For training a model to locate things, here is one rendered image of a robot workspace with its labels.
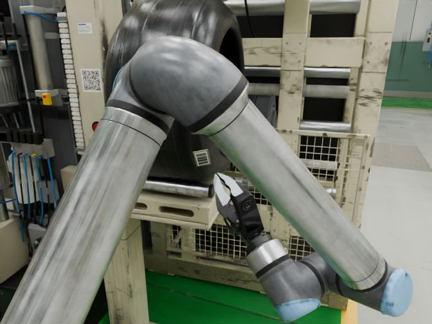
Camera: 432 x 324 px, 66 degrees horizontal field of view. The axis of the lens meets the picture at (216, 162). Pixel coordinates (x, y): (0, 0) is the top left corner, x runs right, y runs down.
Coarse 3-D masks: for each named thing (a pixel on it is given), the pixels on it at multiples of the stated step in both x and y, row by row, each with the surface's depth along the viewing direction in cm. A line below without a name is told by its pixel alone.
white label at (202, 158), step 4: (196, 152) 88; (200, 152) 88; (204, 152) 88; (196, 156) 89; (200, 156) 89; (204, 156) 89; (208, 156) 89; (196, 160) 90; (200, 160) 90; (204, 160) 90; (208, 160) 91; (196, 164) 91; (200, 164) 91; (204, 164) 92; (208, 164) 92
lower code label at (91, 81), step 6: (84, 72) 109; (90, 72) 108; (96, 72) 107; (84, 78) 109; (90, 78) 109; (96, 78) 108; (84, 84) 110; (90, 84) 109; (96, 84) 109; (84, 90) 111; (90, 90) 110; (96, 90) 109
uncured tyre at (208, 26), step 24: (144, 0) 94; (168, 0) 91; (192, 0) 88; (216, 0) 93; (120, 24) 88; (144, 24) 85; (168, 24) 83; (192, 24) 82; (216, 24) 86; (120, 48) 84; (216, 48) 86; (240, 48) 114; (168, 144) 87; (192, 144) 86; (168, 168) 95; (192, 168) 93; (216, 168) 100
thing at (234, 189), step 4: (220, 176) 84; (224, 176) 84; (220, 180) 85; (224, 180) 83; (228, 180) 83; (232, 180) 83; (228, 184) 82; (232, 184) 82; (236, 184) 82; (232, 188) 82; (236, 188) 82; (232, 192) 81; (236, 192) 81; (240, 192) 81; (232, 196) 82
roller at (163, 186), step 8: (144, 184) 107; (152, 184) 106; (160, 184) 105; (168, 184) 105; (176, 184) 104; (184, 184) 104; (192, 184) 103; (200, 184) 103; (208, 184) 102; (168, 192) 106; (176, 192) 105; (184, 192) 104; (192, 192) 103; (200, 192) 102; (208, 192) 101
